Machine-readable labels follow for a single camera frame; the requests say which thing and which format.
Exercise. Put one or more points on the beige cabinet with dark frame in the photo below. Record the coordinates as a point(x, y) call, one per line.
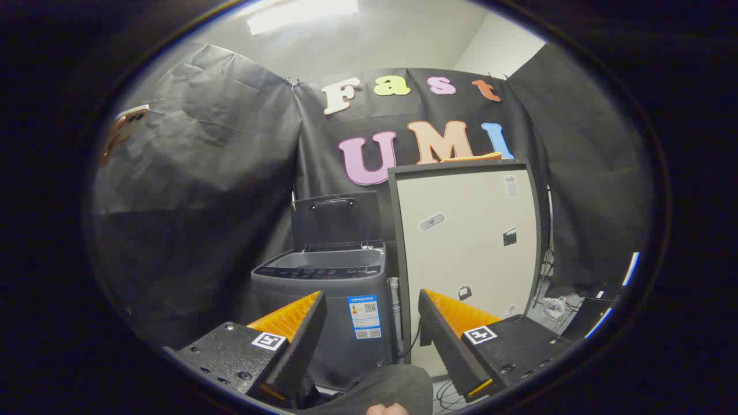
point(467, 242)

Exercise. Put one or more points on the clear plastic bag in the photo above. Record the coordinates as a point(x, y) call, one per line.
point(554, 309)

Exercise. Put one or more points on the grey washing machine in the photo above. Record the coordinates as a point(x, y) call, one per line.
point(334, 311)

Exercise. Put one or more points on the white orange device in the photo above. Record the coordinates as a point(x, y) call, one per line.
point(124, 129)

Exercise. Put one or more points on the orange button shirt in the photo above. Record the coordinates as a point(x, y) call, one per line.
point(473, 157)

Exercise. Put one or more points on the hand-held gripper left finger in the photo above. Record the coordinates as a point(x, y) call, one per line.
point(302, 346)

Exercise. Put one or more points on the black backdrop cloth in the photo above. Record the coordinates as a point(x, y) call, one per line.
point(202, 202)

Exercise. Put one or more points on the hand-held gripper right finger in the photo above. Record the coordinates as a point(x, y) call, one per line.
point(444, 346)

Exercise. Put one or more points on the black box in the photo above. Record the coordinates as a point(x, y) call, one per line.
point(594, 311)

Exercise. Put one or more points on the person's grey trouser leg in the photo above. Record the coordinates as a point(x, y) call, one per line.
point(386, 386)

